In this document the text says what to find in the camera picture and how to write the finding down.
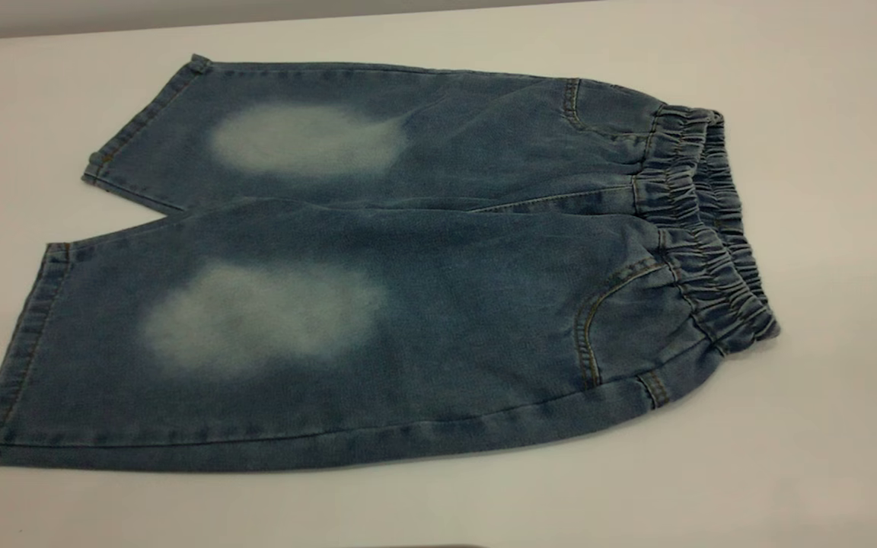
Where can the blue denim pants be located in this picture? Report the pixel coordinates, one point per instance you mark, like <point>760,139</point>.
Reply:
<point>446,304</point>

